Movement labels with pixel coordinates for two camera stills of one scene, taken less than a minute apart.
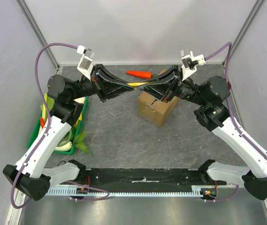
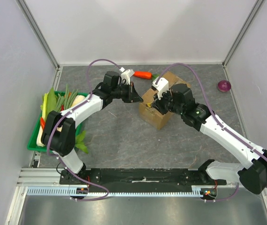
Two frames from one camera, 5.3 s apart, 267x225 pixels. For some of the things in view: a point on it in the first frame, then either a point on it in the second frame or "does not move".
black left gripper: (107, 85) to (132, 95)
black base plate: (138, 177) does not move
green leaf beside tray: (79, 142) does not move
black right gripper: (174, 83) to (159, 106)
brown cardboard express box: (156, 114) does not move
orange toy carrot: (143, 74) does not move
